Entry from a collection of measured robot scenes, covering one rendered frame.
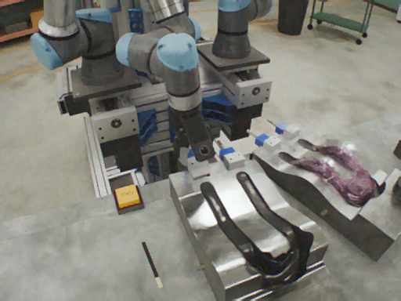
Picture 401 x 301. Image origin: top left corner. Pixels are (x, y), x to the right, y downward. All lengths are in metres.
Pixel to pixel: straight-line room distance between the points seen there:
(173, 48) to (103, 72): 0.46
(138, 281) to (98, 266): 0.11
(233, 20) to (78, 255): 0.89
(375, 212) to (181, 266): 0.52
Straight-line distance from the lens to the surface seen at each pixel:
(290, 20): 4.73
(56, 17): 0.82
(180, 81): 0.58
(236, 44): 1.11
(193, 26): 0.74
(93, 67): 0.98
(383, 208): 0.87
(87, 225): 0.88
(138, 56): 0.62
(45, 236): 0.91
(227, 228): 0.73
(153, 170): 1.54
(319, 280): 0.74
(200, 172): 0.80
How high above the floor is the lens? 1.49
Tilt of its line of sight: 41 degrees down
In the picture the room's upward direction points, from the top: straight up
